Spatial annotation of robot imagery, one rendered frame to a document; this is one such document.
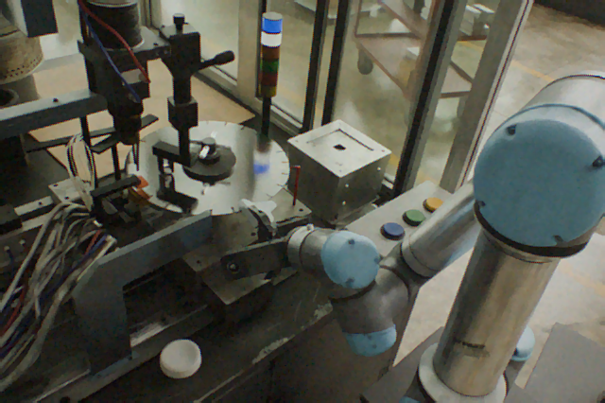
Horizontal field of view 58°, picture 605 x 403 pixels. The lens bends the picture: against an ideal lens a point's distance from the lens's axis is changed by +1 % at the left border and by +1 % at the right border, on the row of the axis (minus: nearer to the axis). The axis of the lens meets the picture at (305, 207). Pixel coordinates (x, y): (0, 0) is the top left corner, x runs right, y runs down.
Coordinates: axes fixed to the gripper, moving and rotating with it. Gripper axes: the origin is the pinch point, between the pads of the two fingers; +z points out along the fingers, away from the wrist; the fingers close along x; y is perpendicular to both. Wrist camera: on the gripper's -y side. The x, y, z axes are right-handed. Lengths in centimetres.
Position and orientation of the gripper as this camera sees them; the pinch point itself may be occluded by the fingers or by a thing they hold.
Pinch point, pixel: (245, 239)
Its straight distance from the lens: 104.6
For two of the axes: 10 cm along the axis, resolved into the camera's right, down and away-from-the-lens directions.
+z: -4.9, -0.5, 8.7
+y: 8.5, -2.6, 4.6
